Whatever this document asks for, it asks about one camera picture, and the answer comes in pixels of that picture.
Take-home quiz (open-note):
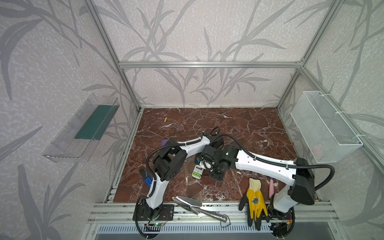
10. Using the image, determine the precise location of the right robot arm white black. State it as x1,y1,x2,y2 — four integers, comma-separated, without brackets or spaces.
196,134,336,213

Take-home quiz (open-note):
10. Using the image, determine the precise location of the blue small box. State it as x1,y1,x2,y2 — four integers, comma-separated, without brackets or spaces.
140,169,152,188

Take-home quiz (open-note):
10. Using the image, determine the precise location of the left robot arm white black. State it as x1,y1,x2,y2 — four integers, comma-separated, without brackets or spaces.
133,127,224,221

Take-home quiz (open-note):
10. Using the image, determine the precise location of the clear acrylic wall shelf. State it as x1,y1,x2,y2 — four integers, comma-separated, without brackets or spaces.
43,94,120,163

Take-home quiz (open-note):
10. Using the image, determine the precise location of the yellow black work glove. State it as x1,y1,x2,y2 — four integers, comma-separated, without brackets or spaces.
239,178,270,231

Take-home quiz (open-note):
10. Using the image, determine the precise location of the white wire mesh basket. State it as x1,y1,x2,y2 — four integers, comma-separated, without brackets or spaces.
291,91,363,164

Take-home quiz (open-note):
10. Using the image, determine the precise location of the green battery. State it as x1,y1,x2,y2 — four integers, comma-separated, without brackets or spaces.
193,172,201,179

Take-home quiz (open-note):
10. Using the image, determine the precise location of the green mat on shelf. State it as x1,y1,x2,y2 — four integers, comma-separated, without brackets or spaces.
75,105,120,141

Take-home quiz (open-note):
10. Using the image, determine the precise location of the purple pink spatula left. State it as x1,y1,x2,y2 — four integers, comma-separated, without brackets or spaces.
161,140,169,147

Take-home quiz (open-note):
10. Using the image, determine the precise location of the metal garden trowel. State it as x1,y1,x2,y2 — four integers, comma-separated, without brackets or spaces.
172,196,229,223

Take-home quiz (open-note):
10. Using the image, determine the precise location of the red white remote control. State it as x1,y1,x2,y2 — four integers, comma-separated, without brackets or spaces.
192,165,205,180

